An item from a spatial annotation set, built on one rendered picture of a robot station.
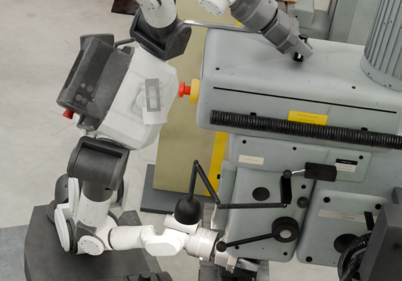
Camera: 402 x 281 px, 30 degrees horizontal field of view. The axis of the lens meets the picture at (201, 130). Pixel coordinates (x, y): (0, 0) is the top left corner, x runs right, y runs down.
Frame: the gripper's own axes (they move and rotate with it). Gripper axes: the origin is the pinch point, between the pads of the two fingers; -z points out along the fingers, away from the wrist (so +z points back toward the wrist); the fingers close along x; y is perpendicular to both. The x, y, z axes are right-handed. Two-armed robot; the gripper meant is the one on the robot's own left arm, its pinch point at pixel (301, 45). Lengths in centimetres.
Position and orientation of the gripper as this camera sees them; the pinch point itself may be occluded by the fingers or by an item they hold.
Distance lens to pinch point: 177.9
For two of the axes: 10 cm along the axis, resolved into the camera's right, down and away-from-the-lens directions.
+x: -1.0, 5.6, -8.2
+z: -7.9, -5.5, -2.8
